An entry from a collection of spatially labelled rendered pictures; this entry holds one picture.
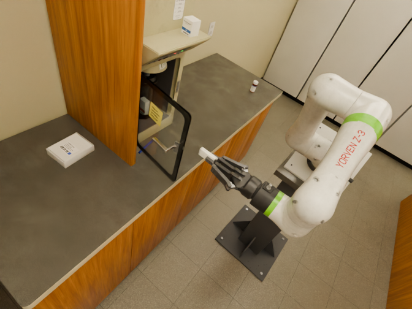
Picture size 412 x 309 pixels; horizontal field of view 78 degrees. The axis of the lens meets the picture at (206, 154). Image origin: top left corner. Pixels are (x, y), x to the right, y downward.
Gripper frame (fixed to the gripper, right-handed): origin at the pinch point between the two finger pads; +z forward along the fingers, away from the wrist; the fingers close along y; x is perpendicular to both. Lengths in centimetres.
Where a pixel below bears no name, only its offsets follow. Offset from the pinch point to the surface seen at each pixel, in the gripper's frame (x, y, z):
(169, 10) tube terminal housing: -28, -23, 44
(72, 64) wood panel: 1, 2, 72
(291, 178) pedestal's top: 37, -57, -29
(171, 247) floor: 131, -19, 10
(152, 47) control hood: -20.7, -7.5, 36.4
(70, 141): 32, 15, 63
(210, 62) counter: 37, -122, 76
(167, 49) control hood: -20.7, -11.1, 32.7
